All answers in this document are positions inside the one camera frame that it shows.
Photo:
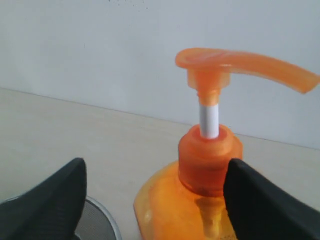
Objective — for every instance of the steel mesh strainer basket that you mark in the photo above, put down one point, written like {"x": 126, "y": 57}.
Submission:
{"x": 100, "y": 220}

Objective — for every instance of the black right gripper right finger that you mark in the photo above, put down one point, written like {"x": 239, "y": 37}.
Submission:
{"x": 260, "y": 210}

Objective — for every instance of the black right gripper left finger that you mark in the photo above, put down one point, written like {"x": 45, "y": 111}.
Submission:
{"x": 70, "y": 179}

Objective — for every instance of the orange pump soap bottle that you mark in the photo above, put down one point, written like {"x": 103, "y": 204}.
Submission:
{"x": 184, "y": 200}

